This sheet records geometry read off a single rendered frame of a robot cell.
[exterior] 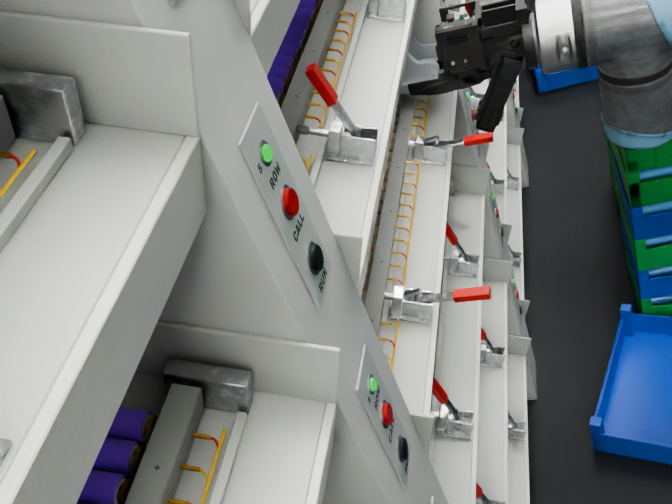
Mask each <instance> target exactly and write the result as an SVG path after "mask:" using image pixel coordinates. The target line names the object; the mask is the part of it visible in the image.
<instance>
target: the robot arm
mask: <svg viewBox="0 0 672 504"><path fill-rule="evenodd" d="M465 6H468V7H469V12H470V17H468V14H467V13H466V14H461V15H459V19H456V20H455V16H454V13H451V14H449V12H448V10H451V9H456V8H460V7H465ZM439 13H440V17H441V23H440V24H438V25H436V26H435V31H434V32H435V38H436V42H437V44H425V45H422V44H420V43H419V42H418V41H417V40H416V39H415V38H414V37H413V36H412V35H411V38H410V43H409V48H408V53H407V59H406V64H405V69H404V74H403V80H402V85H401V90H400V94H411V95H439V94H445V93H448V92H452V91H455V90H459V89H465V88H468V87H471V86H474V85H477V84H480V83H482V82H483V81H484V80H486V79H489V78H491V80H490V82H489V85H488V87H487V90H486V92H485V95H484V97H483V99H481V100H480V102H479V104H478V106H477V108H476V112H475V119H474V120H476V129H479V130H482V131H485V132H494V130H495V128H496V126H498V125H499V123H500V121H501V119H502V117H503V113H504V107H505V105H506V102H507V100H508V98H509V95H510V93H511V91H512V89H513V86H514V84H515V82H516V79H517V77H518V75H519V72H520V70H521V68H522V65H523V56H526V62H527V66H528V69H529V70H530V69H535V68H539V64H541V67H542V72H543V73H544V74H549V73H555V72H560V71H566V70H571V69H577V68H585V67H587V66H588V67H591V66H596V65H597V67H598V78H599V88H600V97H601V107H602V112H601V119H602V121H603V124H604V130H605V133H606V136H607V137H608V138H609V139H610V140H611V141H612V142H613V143H615V144H617V145H618V146H621V147H624V148H628V149H635V150H643V149H651V148H655V147H658V146H661V145H663V144H665V143H667V142H668V141H669V140H671V139H672V0H536V1H535V2H534V12H533V13H532V10H529V7H528V1H527V0H502V1H497V2H493V3H488V4H484V5H480V3H479V0H476V1H471V2H466V3H462V4H457V5H453V6H448V7H444V8H439ZM441 69H443V70H444V72H443V73H440V74H439V71H440V70H441Z"/></svg>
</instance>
